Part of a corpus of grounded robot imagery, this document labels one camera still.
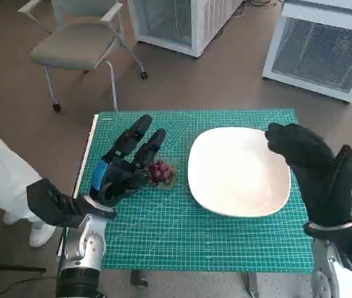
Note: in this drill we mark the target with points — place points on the black gloved right hand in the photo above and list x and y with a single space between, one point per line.
315 174

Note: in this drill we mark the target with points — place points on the black left hand blue tape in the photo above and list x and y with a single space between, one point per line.
123 174

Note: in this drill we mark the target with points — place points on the red toy grape bunch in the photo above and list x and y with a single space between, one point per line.
160 171

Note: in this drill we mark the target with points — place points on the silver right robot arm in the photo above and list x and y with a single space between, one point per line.
331 267

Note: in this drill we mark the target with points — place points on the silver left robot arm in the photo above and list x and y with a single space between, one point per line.
84 248

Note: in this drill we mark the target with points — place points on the white square plate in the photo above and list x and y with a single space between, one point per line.
237 170

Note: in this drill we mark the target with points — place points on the green cutting mat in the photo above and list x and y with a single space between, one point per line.
175 232

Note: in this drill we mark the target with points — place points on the grey table leg with castor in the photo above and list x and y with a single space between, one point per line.
139 277
252 285

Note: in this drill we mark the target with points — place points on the white mesh cabinet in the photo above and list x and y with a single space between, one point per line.
175 21
315 52

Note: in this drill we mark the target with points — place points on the person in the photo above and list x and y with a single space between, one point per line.
2 174

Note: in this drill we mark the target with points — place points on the black floor stand bar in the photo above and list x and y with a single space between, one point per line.
11 269

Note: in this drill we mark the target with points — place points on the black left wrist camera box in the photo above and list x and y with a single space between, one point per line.
50 205

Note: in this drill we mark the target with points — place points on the grey chair with white frame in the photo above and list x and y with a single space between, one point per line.
76 46

